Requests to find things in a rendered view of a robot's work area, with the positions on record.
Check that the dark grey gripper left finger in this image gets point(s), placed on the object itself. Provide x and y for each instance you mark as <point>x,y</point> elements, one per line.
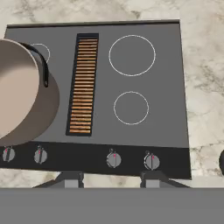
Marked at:
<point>71,180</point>

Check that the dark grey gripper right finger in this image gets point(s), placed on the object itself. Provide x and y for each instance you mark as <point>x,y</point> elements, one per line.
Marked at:
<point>153,179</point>

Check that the black kettle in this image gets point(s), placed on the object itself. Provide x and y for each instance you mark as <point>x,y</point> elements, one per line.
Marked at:
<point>222,162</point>

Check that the grey hob knob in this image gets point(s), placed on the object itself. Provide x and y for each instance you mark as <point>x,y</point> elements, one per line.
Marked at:
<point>113,159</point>
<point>151,161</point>
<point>8,154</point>
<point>40,155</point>

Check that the dark grey hob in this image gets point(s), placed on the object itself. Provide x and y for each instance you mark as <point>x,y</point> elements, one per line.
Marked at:
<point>163,87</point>

